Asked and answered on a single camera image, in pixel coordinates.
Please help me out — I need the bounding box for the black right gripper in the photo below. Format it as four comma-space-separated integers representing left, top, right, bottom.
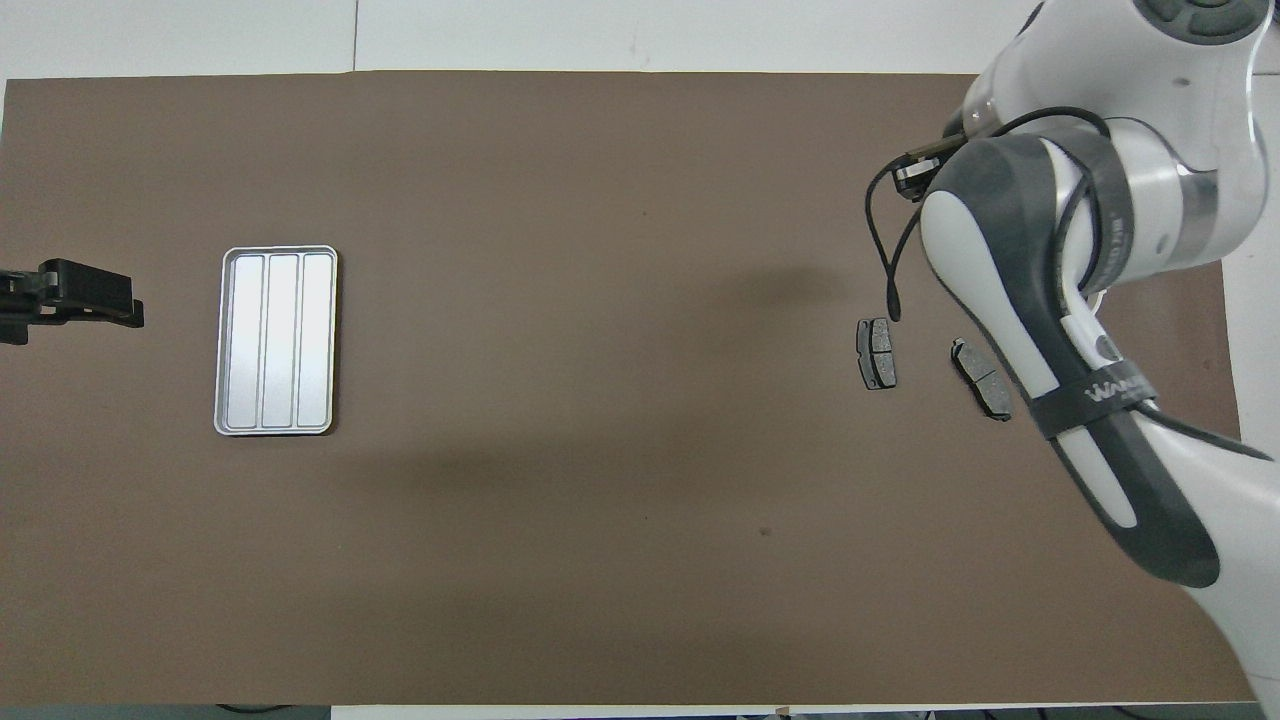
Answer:
893, 120, 969, 203

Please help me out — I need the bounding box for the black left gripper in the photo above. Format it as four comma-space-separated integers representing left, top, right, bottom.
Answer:
0, 258, 146, 347

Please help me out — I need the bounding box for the silver metal tray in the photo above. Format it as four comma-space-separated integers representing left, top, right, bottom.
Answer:
213, 245, 339, 437

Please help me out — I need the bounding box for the rectangular dark brake pad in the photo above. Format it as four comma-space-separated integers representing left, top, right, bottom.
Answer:
856, 317, 898, 391

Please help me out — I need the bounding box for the curved dark brake pad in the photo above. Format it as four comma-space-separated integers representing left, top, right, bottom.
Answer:
950, 338, 1014, 423

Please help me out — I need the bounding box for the brown table mat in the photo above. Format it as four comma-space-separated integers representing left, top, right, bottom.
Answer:
0, 70, 1263, 707

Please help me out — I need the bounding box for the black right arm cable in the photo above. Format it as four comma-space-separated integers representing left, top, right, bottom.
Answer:
865, 105, 1271, 461

